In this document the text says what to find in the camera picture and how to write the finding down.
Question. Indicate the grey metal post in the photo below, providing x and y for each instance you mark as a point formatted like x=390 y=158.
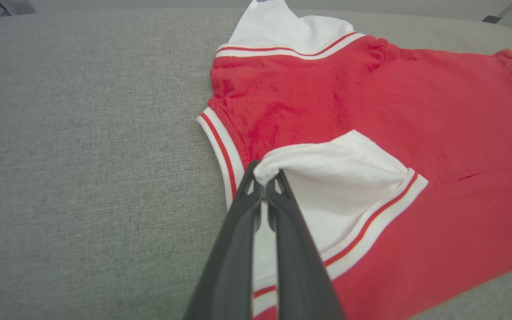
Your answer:
x=511 y=9

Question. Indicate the grey fabric sofa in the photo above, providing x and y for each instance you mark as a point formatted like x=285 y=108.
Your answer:
x=82 y=155

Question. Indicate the red and white shirt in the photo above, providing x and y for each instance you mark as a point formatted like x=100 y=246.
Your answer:
x=371 y=111

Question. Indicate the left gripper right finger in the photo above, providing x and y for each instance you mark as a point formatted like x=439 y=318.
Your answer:
x=298 y=266

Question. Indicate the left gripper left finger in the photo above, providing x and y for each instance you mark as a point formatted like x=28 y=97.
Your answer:
x=231 y=258

